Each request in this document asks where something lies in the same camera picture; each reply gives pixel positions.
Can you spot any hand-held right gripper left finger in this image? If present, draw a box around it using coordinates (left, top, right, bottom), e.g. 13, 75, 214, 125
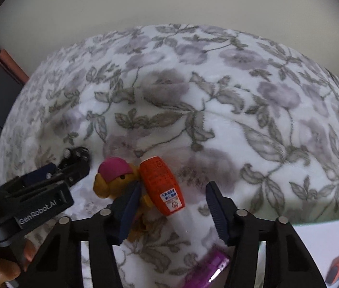
16, 183, 143, 288

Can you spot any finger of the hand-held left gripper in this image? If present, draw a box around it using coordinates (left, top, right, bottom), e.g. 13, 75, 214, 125
56, 146, 92, 187
0, 162, 59, 199

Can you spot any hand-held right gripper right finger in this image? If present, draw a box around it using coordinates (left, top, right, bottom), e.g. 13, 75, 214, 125
205, 181, 327, 288

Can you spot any toy dog figure pink cap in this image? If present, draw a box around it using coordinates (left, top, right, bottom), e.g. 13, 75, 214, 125
93, 157, 155, 243

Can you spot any orange small bottle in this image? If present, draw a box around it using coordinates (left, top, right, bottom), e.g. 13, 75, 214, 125
139, 155, 195, 237

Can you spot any white tray teal rim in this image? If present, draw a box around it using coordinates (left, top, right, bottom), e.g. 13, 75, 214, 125
289, 213, 339, 288

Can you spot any purple plastic toy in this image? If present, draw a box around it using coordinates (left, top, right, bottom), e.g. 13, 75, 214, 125
183, 247, 231, 288

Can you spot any wooden furniture edge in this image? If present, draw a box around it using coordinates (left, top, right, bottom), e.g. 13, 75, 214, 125
0, 48, 30, 86

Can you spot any floral blanket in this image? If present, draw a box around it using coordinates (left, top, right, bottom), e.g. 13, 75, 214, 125
0, 24, 339, 288

